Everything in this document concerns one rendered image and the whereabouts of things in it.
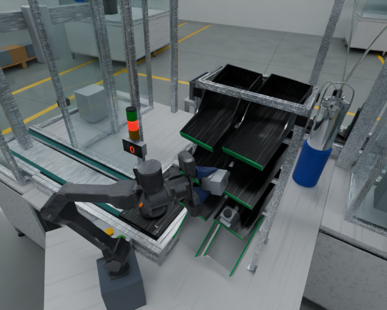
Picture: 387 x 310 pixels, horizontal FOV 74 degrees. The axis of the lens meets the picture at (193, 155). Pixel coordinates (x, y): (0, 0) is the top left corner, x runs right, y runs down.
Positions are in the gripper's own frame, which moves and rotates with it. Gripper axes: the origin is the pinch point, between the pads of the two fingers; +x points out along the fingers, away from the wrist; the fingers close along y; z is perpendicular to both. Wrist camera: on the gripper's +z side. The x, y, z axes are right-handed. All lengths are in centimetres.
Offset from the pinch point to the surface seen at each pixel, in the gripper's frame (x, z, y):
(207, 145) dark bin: 3.9, 6.5, -6.9
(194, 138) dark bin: 2.8, 13.4, -7.1
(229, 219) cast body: 8.8, 4.6, 22.0
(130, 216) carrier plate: -22, 47, 40
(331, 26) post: 108, 59, -29
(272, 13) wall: 685, 838, -40
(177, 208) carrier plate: 1, 44, 42
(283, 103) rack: 24.1, -1.6, -17.0
